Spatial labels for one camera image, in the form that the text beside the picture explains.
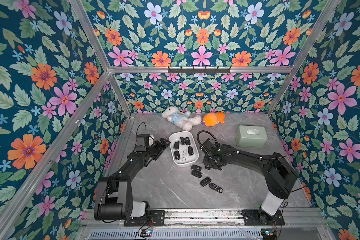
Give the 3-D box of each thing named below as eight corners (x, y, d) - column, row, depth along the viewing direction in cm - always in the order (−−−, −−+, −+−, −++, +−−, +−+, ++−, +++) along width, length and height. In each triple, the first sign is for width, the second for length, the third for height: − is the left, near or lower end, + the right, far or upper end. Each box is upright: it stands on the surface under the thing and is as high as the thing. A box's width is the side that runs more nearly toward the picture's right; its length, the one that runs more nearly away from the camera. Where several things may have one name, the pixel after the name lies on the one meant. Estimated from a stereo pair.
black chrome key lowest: (208, 187, 86) (208, 185, 84) (210, 183, 87) (210, 182, 85) (221, 193, 83) (222, 192, 82) (223, 189, 85) (223, 188, 83)
